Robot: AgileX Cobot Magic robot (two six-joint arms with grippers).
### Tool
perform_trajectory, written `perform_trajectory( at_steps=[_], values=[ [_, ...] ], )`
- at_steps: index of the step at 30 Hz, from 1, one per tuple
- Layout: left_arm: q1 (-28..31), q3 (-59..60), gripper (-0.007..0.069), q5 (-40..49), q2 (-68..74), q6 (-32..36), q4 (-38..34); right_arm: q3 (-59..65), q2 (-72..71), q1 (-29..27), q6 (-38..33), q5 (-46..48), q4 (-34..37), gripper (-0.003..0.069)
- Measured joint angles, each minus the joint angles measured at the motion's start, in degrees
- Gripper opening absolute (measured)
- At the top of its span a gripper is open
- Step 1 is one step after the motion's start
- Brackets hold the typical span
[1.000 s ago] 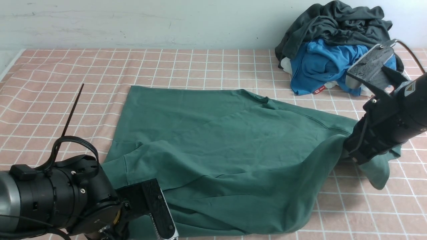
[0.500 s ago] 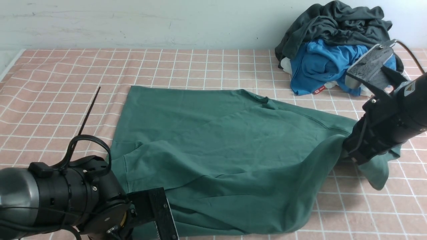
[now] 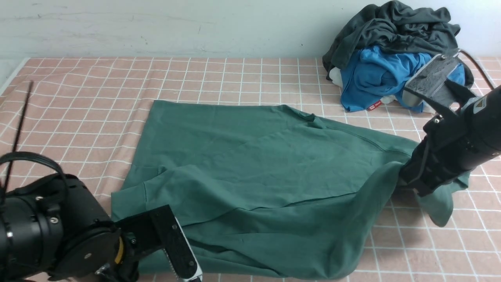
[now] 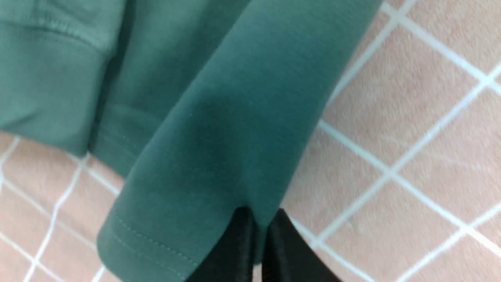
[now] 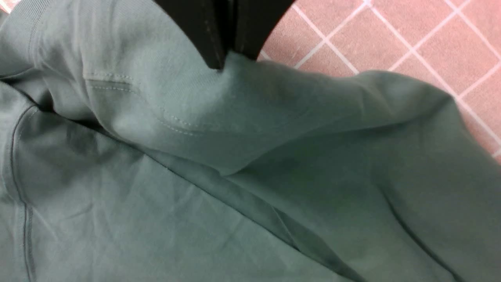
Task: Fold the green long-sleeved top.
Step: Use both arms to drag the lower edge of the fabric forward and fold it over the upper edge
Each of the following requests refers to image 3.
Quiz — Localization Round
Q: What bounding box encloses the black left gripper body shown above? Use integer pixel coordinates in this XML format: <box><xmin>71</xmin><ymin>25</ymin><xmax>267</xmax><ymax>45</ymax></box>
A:
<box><xmin>94</xmin><ymin>205</ymin><xmax>204</xmax><ymax>282</ymax></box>

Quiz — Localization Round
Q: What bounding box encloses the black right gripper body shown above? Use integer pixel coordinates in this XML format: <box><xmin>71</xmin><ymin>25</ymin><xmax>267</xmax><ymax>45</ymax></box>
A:
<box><xmin>397</xmin><ymin>114</ymin><xmax>494</xmax><ymax>197</ymax></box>

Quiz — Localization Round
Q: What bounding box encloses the green long-sleeve top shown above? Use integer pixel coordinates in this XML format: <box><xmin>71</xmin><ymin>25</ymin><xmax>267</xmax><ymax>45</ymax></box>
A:
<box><xmin>111</xmin><ymin>100</ymin><xmax>470</xmax><ymax>280</ymax></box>

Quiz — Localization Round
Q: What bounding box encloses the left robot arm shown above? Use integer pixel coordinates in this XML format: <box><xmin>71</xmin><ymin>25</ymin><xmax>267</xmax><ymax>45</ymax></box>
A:
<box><xmin>1</xmin><ymin>174</ymin><xmax>203</xmax><ymax>282</ymax></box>

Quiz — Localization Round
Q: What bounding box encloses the blue garment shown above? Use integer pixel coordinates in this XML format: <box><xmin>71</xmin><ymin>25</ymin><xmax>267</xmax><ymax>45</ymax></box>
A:
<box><xmin>340</xmin><ymin>46</ymin><xmax>466</xmax><ymax>113</ymax></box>

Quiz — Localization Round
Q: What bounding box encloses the pink checkered tablecloth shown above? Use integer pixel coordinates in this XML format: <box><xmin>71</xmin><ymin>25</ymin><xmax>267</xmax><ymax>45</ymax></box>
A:
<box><xmin>0</xmin><ymin>57</ymin><xmax>500</xmax><ymax>282</ymax></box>

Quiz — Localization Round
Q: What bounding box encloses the dark grey garment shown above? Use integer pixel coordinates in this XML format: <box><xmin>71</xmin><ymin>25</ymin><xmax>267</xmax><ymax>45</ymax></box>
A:
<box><xmin>322</xmin><ymin>0</ymin><xmax>461</xmax><ymax>72</ymax></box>

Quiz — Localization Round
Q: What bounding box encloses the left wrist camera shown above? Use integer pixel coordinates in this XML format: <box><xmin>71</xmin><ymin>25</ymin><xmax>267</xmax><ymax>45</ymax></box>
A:
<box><xmin>153</xmin><ymin>205</ymin><xmax>203</xmax><ymax>282</ymax></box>

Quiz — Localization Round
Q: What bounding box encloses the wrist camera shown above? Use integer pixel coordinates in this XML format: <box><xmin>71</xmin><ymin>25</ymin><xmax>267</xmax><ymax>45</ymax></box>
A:
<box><xmin>402</xmin><ymin>53</ymin><xmax>460</xmax><ymax>109</ymax></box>
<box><xmin>153</xmin><ymin>205</ymin><xmax>203</xmax><ymax>282</ymax></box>

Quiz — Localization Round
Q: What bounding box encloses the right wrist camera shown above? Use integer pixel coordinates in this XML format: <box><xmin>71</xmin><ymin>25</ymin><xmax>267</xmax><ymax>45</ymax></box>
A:
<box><xmin>402</xmin><ymin>53</ymin><xmax>460</xmax><ymax>109</ymax></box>

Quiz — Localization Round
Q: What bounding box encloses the right camera cable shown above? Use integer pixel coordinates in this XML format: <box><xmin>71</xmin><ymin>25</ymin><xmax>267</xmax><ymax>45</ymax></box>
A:
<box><xmin>458</xmin><ymin>49</ymin><xmax>496</xmax><ymax>90</ymax></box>

